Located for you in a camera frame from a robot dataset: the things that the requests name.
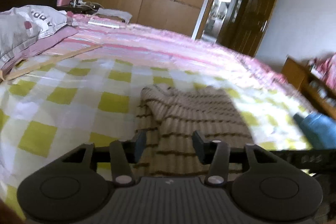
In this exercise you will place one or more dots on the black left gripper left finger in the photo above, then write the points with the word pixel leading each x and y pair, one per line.
pixel 122 155

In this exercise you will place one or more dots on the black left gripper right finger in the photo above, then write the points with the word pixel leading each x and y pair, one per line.
pixel 215 153

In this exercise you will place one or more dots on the beige brown striped knit garment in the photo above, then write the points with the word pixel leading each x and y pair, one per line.
pixel 169 117

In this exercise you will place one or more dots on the yellow white checkered bedsheet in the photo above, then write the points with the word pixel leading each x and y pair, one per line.
pixel 49 112

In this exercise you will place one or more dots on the blue cloth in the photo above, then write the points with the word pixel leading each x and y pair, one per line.
pixel 320 130

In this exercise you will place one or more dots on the wooden side shelf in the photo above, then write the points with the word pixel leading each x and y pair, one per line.
pixel 321 97

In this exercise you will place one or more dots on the pink striped quilt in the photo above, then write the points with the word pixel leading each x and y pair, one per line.
pixel 151 47

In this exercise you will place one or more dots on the dark brown wooden door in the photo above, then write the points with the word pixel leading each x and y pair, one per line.
pixel 244 27

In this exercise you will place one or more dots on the white folded cloth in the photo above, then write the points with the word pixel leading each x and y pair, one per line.
pixel 110 18

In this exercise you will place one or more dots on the dark bedside table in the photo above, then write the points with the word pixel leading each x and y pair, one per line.
pixel 81 8

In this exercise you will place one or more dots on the grey white printed pillow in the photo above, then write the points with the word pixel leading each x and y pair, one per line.
pixel 21 27

